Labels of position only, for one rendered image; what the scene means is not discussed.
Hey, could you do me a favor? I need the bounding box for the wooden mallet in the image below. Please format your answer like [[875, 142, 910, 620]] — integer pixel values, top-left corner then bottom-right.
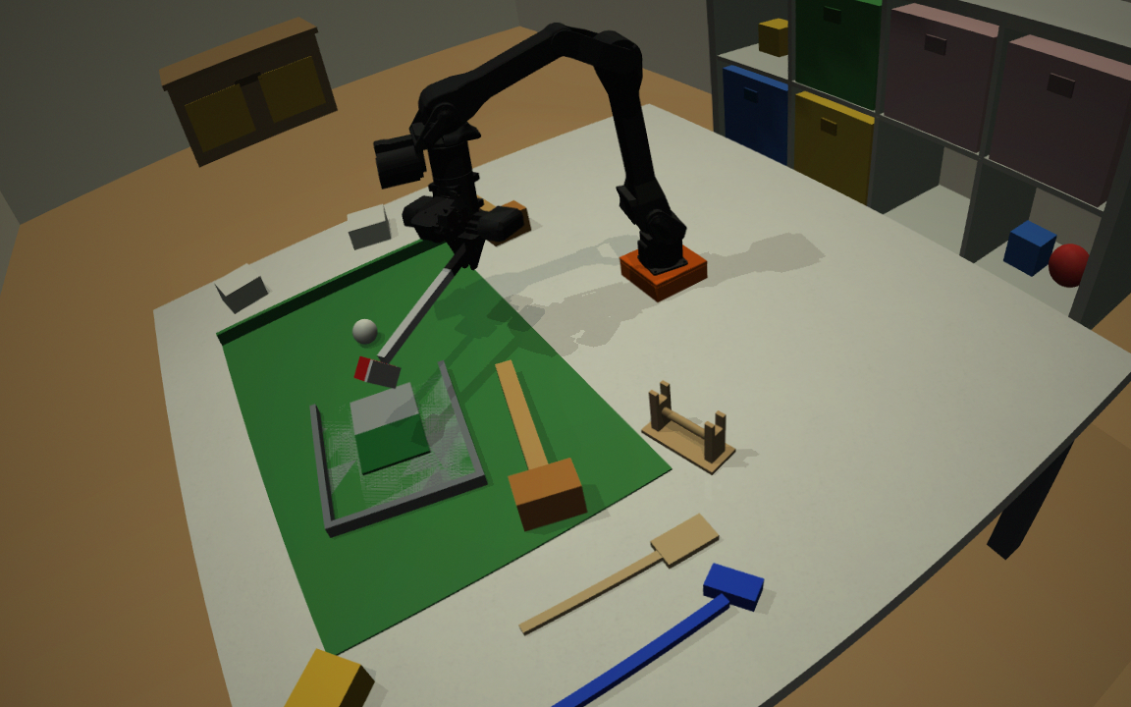
[[495, 360, 588, 532], [480, 199, 530, 245]]

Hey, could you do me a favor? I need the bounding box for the green flat mat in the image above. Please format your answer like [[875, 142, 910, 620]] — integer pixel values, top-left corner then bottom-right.
[[223, 243, 672, 655]]

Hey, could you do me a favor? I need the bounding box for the white ball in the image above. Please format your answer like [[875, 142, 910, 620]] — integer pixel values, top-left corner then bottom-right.
[[352, 319, 378, 344]]

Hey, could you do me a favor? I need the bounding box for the yellow block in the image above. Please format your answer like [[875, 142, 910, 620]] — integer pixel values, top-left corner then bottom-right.
[[284, 648, 375, 707]]

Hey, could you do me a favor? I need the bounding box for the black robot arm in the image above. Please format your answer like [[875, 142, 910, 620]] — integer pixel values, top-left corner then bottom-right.
[[373, 23, 688, 276]]

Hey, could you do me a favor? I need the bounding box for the red golf putter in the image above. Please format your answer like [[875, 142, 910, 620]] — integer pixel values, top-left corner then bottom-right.
[[354, 244, 467, 389]]

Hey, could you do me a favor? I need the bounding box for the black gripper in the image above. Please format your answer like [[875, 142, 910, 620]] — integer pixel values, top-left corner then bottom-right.
[[402, 169, 525, 270]]

